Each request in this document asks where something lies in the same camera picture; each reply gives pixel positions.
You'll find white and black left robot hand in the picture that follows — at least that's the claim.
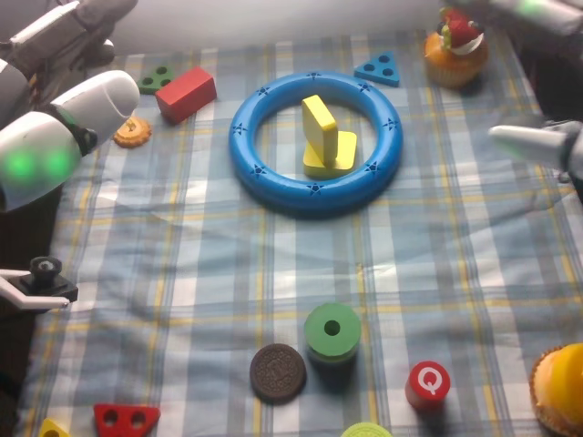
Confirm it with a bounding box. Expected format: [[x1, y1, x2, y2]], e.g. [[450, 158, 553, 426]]
[[0, 0, 139, 81]]

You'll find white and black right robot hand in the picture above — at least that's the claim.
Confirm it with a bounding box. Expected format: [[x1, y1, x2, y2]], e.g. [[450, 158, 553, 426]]
[[440, 0, 583, 43]]

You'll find green triangle block with holes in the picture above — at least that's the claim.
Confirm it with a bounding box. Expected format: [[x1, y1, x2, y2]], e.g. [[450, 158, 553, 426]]
[[137, 65, 177, 96]]

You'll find red rectangular block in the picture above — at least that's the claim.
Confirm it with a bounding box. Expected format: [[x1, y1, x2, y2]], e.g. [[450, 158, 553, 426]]
[[154, 66, 219, 126]]

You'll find blue triangle block with holes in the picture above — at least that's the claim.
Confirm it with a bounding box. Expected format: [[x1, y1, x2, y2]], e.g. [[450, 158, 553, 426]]
[[353, 51, 402, 88]]

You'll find red block with two holes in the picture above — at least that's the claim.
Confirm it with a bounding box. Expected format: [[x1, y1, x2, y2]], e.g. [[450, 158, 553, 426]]
[[93, 403, 162, 437]]

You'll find yellow triangle block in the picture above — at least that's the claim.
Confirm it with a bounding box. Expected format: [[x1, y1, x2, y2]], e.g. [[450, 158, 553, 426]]
[[37, 417, 72, 437]]

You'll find cupcake with strawberry topping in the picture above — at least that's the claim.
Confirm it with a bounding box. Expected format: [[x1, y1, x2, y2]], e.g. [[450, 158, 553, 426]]
[[423, 7, 490, 89]]

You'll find tan round biscuit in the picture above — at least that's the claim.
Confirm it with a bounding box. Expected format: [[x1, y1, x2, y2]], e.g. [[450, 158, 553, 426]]
[[112, 116, 153, 149]]

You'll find blue and white plaid cloth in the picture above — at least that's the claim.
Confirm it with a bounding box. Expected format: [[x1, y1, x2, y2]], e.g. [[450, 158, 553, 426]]
[[17, 29, 583, 437]]

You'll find orange yellow cupcake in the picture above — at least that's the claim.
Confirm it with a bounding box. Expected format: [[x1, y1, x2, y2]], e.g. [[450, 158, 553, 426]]
[[527, 342, 583, 437]]

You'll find green cylinder with hole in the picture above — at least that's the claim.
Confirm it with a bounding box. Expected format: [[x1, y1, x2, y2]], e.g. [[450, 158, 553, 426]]
[[302, 302, 363, 366]]

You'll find red cylinder with letter Q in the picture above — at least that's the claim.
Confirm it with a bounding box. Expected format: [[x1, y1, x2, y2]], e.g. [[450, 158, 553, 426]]
[[404, 361, 452, 412]]

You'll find brown chocolate sandwich cookie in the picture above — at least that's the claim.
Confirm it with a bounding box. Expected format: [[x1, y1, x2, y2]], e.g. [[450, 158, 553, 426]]
[[249, 343, 308, 406]]

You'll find green round cookie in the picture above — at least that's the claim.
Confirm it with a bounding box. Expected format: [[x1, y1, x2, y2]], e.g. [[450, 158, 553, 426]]
[[339, 422, 395, 437]]

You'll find blue ring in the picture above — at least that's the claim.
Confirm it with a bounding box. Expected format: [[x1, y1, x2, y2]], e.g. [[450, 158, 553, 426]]
[[228, 70, 404, 218]]

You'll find black camera on white bracket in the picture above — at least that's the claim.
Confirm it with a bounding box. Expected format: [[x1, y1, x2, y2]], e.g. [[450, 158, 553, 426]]
[[0, 256, 79, 315]]

